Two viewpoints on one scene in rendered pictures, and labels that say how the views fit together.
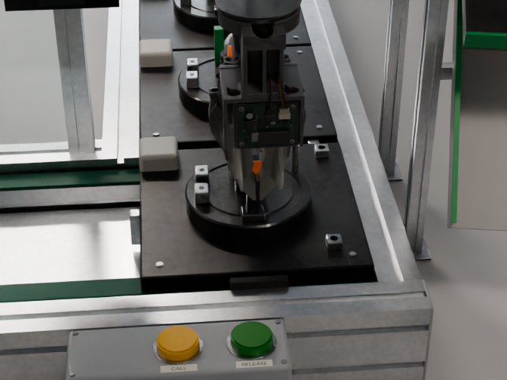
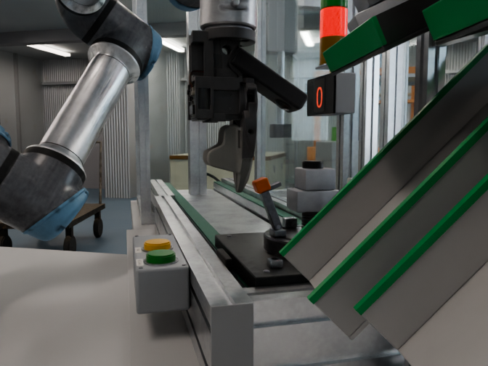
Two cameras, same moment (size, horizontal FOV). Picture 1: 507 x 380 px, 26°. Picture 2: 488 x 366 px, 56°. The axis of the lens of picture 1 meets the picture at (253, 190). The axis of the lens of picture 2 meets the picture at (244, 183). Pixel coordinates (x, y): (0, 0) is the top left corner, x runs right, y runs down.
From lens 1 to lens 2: 114 cm
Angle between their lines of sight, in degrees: 79
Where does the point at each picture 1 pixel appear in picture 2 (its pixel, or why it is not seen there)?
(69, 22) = (342, 135)
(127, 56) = not seen: hidden behind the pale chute
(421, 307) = (210, 302)
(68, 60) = (338, 159)
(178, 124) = not seen: hidden behind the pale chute
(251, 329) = (165, 252)
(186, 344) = (151, 242)
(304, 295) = (216, 269)
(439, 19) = (423, 94)
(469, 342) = not seen: outside the picture
